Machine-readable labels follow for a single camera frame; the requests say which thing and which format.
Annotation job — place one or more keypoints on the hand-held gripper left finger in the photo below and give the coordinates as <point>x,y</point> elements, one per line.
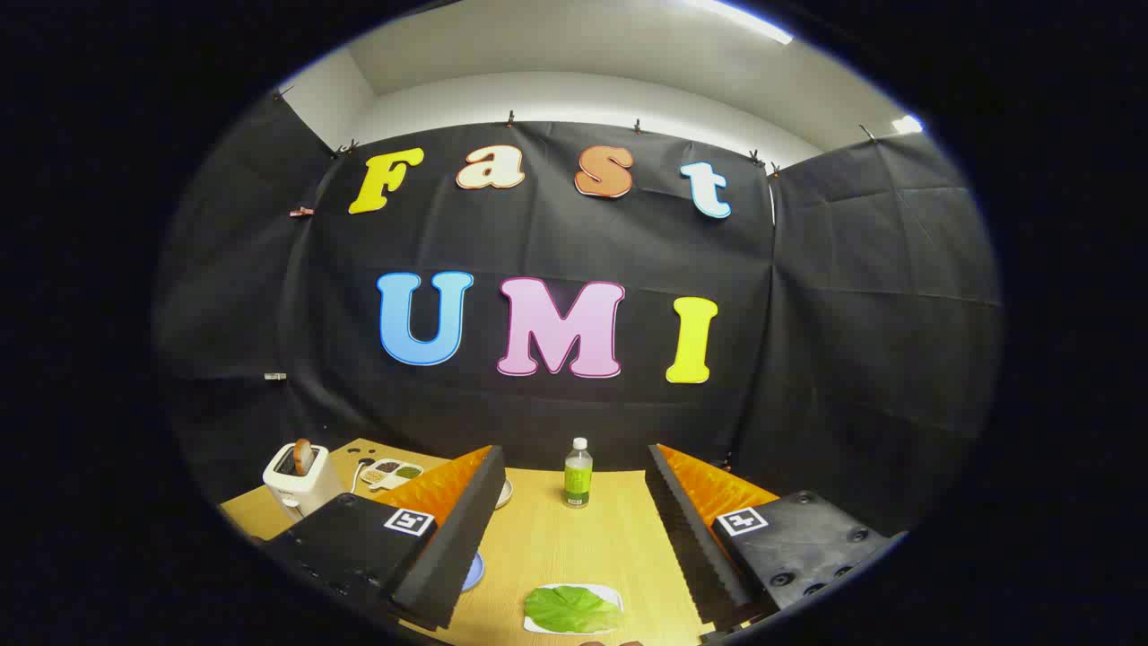
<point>457,538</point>

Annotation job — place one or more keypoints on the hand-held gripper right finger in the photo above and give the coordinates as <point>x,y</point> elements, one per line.
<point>691,547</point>

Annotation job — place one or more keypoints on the green lettuce leaf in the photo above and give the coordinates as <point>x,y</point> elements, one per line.
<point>569,608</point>

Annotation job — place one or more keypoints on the toasted bread slice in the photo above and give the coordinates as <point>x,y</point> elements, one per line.
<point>303,456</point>

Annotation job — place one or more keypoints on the blue round plate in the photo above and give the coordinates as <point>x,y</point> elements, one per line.
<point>473,572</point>

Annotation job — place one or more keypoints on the beige round plate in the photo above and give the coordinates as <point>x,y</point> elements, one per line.
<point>505,493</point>

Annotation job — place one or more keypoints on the white square plate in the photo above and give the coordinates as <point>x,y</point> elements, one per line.
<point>613,594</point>

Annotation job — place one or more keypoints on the white divided condiment dish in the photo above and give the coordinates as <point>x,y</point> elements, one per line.
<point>390,473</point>

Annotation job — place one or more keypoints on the green label plastic bottle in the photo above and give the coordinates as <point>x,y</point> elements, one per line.
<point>578,480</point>

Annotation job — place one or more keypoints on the white toaster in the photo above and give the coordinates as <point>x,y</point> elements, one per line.
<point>305,495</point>

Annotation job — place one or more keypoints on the black backdrop cloth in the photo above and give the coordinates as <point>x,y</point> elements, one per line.
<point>538,242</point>

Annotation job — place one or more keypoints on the small ceiling light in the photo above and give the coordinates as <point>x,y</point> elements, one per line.
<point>907,124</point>

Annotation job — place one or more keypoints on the long ceiling light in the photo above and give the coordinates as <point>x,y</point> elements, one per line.
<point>744,20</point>

